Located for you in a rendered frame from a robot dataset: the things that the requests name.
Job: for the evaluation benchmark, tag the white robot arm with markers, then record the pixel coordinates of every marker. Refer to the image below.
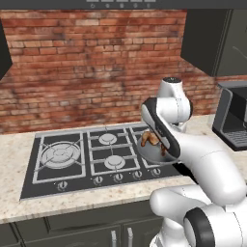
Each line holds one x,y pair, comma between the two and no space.
205,167

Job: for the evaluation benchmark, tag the silver hob knob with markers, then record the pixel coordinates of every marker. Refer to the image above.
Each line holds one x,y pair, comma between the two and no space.
118,177
156,171
98,180
137,174
62,185

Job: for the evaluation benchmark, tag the dark range hood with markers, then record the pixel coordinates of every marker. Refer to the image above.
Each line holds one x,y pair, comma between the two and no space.
122,4

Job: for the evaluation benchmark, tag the grey frying pan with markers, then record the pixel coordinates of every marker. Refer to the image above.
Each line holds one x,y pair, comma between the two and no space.
149,153

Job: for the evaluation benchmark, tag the black gas hob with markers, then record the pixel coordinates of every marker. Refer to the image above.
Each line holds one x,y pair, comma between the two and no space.
83,160

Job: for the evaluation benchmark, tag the dark cupboard door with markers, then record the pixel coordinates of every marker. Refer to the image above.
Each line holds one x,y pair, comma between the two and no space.
74,239
143,233

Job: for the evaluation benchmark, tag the dark wall cupboard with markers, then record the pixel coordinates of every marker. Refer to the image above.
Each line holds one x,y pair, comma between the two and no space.
4,51
209,38

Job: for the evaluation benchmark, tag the dark drawer front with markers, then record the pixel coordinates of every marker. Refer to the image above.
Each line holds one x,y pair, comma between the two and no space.
8,234
96,218

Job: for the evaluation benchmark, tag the brown chicken drumstick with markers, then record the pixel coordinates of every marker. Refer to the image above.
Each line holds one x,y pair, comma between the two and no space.
163,150
149,137

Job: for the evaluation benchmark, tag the grey coffee machine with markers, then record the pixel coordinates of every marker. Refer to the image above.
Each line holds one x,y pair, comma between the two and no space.
231,119

